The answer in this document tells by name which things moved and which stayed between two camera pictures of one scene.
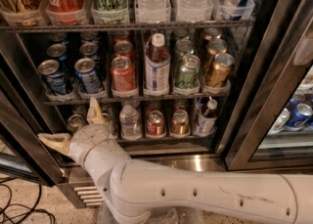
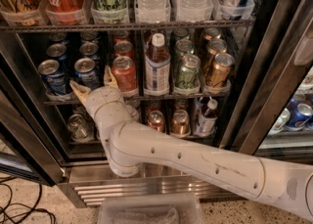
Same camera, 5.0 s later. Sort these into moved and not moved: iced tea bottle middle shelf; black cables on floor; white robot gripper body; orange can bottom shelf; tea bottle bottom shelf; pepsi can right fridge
Moved: white robot gripper body
Not moved: pepsi can right fridge; iced tea bottle middle shelf; tea bottle bottom shelf; orange can bottom shelf; black cables on floor
